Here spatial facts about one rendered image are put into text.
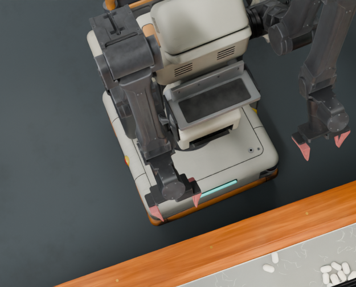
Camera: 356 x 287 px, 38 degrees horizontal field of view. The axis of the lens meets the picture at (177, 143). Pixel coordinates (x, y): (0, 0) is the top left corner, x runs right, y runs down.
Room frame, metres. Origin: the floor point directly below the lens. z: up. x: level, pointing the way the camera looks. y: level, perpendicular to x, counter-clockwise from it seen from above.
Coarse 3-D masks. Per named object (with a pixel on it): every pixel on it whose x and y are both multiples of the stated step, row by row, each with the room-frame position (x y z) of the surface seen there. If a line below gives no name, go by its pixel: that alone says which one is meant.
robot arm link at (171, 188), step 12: (168, 132) 0.52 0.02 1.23; (144, 156) 0.48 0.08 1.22; (156, 156) 0.48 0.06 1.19; (168, 156) 0.47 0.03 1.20; (156, 168) 0.45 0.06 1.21; (168, 168) 0.44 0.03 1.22; (156, 180) 0.43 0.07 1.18; (168, 180) 0.41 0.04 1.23; (180, 180) 0.41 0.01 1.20; (168, 192) 0.39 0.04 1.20; (180, 192) 0.38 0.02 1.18
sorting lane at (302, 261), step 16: (352, 224) 0.32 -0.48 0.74; (320, 240) 0.30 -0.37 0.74; (336, 240) 0.29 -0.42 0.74; (352, 240) 0.28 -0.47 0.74; (288, 256) 0.27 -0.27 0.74; (304, 256) 0.26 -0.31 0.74; (320, 256) 0.25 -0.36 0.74; (336, 256) 0.24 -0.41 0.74; (352, 256) 0.23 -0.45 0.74; (224, 272) 0.25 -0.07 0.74; (240, 272) 0.25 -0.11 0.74; (256, 272) 0.24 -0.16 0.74; (272, 272) 0.23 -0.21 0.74; (288, 272) 0.22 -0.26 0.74; (304, 272) 0.21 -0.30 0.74; (320, 272) 0.20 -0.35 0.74; (336, 272) 0.19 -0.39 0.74
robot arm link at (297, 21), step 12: (300, 0) 0.68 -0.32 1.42; (312, 0) 0.66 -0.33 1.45; (288, 12) 0.72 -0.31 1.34; (300, 12) 0.68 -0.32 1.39; (312, 12) 0.67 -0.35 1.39; (276, 24) 0.72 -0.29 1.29; (288, 24) 0.70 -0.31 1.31; (300, 24) 0.68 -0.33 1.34; (312, 24) 0.69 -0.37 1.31; (276, 36) 0.71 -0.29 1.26; (288, 36) 0.69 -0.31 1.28; (312, 36) 0.70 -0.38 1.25; (276, 48) 0.70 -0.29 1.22; (288, 48) 0.68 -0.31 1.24
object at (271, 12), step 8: (272, 0) 0.85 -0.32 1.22; (280, 0) 0.85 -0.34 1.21; (288, 0) 0.85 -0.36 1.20; (248, 8) 0.85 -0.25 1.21; (256, 8) 0.84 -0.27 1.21; (264, 8) 0.83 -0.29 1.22; (272, 8) 0.82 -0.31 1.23; (280, 8) 0.80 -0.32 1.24; (288, 8) 0.80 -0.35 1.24; (264, 16) 0.81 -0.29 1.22; (272, 16) 0.78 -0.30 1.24; (264, 24) 0.79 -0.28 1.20; (272, 24) 0.77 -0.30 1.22; (264, 32) 0.80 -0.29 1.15
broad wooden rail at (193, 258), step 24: (336, 192) 0.43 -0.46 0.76; (264, 216) 0.39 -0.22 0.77; (288, 216) 0.38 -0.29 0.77; (312, 216) 0.37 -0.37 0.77; (336, 216) 0.35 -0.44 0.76; (192, 240) 0.36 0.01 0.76; (216, 240) 0.35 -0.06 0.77; (240, 240) 0.34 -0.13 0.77; (264, 240) 0.32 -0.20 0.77; (288, 240) 0.31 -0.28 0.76; (120, 264) 0.33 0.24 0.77; (144, 264) 0.32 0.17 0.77; (168, 264) 0.31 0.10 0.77; (192, 264) 0.29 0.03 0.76; (216, 264) 0.28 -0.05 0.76
